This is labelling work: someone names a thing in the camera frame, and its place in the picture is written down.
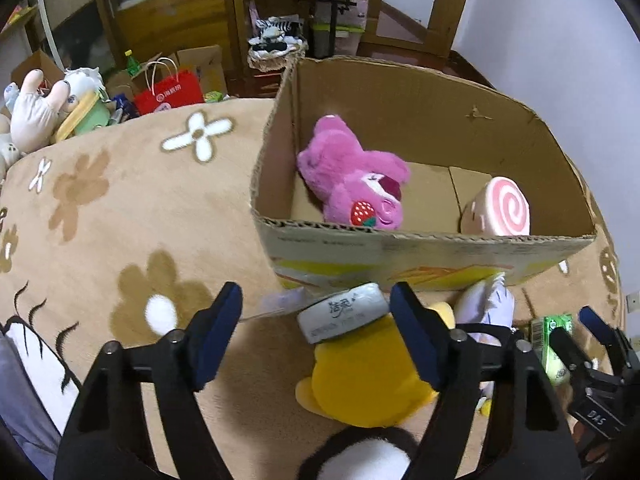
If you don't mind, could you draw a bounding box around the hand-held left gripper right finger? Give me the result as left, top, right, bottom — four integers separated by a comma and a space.
389, 282, 583, 480

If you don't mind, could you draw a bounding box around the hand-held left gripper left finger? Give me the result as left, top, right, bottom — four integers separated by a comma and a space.
52, 281, 244, 480

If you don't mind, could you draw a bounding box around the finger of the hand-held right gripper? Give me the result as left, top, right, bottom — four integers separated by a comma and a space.
549, 329, 603, 386
578, 305, 640, 378

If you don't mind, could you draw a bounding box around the green drink carton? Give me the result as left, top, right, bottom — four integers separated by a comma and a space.
529, 312, 574, 387

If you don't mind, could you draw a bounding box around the grey tissue pack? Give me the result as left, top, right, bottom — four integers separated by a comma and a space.
297, 282, 391, 346

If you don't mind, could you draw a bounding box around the brown cardboard box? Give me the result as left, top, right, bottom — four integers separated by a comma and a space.
249, 55, 599, 293

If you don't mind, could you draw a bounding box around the lavender and white plush toy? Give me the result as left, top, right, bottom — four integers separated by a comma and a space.
454, 272, 516, 332

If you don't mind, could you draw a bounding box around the black and white plush toy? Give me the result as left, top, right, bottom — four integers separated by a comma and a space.
299, 425, 422, 480

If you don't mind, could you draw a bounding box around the pink swirl roll plush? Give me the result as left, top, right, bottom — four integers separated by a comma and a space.
459, 175, 531, 237

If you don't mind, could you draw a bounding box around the beige flower printed blanket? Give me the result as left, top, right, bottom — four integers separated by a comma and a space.
0, 96, 628, 480

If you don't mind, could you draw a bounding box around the pink bear plush toy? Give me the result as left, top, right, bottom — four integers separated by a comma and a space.
297, 114, 414, 231

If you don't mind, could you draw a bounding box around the grey pants leg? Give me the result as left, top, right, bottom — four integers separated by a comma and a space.
0, 332, 63, 480

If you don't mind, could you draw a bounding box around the red paper bag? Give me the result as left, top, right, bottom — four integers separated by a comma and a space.
132, 57, 206, 116

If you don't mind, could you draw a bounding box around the open cardboard box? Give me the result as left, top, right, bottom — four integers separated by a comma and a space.
176, 44, 229, 100

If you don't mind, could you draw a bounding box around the white cat plush toy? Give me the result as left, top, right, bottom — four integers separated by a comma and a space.
64, 66, 107, 112

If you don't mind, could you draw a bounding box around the wicker basket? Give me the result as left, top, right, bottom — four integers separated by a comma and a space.
248, 39, 309, 75

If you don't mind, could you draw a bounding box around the white long-eared plush toy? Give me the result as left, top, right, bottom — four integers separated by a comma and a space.
9, 68, 72, 154

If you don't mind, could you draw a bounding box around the clear plastic storage bin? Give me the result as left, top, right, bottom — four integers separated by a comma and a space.
309, 0, 370, 57

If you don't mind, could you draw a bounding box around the wooden cabinet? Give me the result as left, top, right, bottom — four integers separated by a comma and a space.
89, 0, 237, 63

